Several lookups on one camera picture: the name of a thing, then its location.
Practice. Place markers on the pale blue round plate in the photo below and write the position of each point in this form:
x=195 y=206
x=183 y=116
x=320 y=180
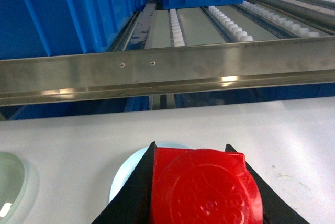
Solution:
x=126 y=169

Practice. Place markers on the large blue bin upper left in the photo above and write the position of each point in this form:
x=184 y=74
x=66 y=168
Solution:
x=40 y=28

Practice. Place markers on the stainless steel rack rail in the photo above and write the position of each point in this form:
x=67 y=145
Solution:
x=167 y=70

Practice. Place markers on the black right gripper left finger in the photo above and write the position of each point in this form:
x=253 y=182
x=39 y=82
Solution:
x=132 y=203

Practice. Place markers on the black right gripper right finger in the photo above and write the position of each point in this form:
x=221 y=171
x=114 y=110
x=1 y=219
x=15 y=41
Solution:
x=277 y=203

